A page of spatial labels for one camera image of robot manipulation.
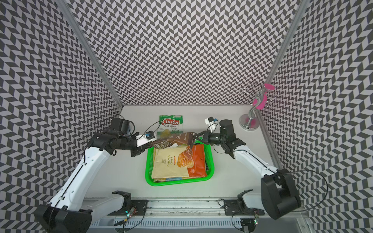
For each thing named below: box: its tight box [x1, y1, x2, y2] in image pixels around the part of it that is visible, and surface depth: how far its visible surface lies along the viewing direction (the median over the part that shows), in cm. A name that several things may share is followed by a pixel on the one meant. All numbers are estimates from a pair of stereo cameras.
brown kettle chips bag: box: [151, 131, 194, 150], surface depth 72 cm
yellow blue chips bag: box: [153, 176, 207, 183], surface depth 77 cm
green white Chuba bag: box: [156, 115, 184, 140], surface depth 107 cm
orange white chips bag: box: [151, 144, 208, 180], surface depth 81 cm
